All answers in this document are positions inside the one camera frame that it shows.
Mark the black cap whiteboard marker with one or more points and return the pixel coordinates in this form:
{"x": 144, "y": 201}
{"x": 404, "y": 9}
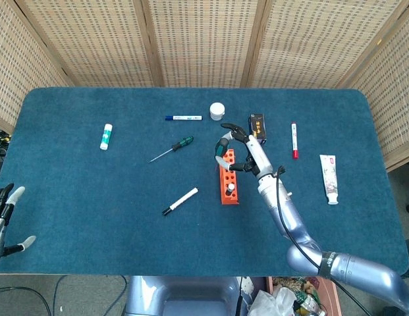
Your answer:
{"x": 182, "y": 200}

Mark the white round jar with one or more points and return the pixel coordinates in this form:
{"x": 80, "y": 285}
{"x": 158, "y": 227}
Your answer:
{"x": 217, "y": 110}

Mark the white green glue stick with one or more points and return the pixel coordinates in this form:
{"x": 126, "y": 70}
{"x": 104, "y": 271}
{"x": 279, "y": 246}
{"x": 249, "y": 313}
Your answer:
{"x": 106, "y": 136}

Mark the blue cap whiteboard marker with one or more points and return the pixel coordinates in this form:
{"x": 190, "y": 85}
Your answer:
{"x": 184, "y": 118}

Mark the white paper corner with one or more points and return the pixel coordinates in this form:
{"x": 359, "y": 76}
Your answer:
{"x": 330, "y": 177}

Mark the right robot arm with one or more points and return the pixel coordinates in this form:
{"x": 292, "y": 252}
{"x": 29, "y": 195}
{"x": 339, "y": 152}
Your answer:
{"x": 289, "y": 220}

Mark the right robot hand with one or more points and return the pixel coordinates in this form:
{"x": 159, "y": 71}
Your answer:
{"x": 258, "y": 154}

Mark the red cap marker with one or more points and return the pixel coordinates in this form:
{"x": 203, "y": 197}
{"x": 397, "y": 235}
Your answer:
{"x": 294, "y": 140}

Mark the orange tool rack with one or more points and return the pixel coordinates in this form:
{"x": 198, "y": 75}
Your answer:
{"x": 225, "y": 194}

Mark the pink waste bin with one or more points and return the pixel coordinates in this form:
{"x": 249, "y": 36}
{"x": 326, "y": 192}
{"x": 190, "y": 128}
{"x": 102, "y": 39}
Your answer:
{"x": 326, "y": 289}

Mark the teal black large screwdriver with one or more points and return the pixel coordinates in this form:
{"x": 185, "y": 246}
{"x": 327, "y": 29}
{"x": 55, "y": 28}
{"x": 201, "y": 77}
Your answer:
{"x": 220, "y": 148}

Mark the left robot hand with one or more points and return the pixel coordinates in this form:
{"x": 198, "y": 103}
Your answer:
{"x": 0, "y": 227}

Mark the green black small screwdriver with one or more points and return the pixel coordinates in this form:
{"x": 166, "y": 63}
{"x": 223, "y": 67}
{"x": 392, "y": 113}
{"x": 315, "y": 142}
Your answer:
{"x": 182, "y": 141}

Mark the black purple small box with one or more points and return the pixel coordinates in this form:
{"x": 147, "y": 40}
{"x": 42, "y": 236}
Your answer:
{"x": 257, "y": 128}

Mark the silver black precision screwdriver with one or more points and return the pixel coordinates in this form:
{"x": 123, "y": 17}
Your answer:
{"x": 230, "y": 188}

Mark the white plastic bag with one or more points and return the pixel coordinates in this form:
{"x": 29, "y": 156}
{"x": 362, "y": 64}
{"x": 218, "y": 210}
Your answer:
{"x": 270, "y": 303}

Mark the woven wicker folding screen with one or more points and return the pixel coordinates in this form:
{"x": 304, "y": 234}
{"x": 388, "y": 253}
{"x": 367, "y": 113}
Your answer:
{"x": 204, "y": 42}

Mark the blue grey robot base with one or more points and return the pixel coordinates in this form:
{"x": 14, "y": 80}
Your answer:
{"x": 178, "y": 296}

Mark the blue carpet table cover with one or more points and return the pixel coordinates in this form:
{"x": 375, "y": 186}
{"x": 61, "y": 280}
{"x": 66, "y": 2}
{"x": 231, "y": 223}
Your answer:
{"x": 92, "y": 214}

